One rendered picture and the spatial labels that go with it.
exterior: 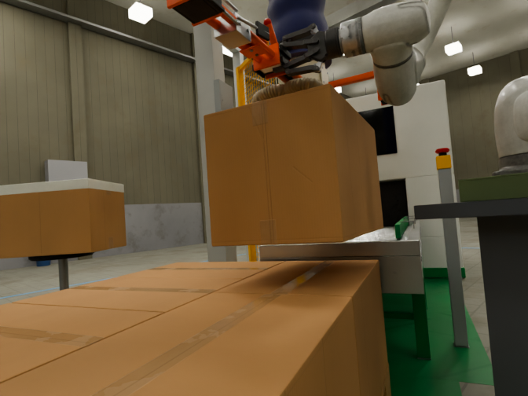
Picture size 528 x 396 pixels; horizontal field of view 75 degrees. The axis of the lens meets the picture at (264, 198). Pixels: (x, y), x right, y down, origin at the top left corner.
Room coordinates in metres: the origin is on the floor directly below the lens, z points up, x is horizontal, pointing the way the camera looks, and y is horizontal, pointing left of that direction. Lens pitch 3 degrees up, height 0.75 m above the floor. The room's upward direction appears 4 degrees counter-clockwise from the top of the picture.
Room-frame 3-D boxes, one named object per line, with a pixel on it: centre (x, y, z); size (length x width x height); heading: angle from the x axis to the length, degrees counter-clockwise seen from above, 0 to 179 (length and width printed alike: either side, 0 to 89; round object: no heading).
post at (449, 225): (1.85, -0.98, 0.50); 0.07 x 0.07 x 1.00; 66
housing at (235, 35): (0.80, 0.05, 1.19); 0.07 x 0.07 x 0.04; 63
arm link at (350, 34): (0.89, -0.26, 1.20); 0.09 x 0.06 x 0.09; 156
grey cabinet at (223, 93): (2.58, 0.25, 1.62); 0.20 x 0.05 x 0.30; 156
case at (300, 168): (1.21, -0.15, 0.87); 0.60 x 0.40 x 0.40; 152
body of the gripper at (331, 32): (0.92, -0.19, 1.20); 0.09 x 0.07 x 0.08; 66
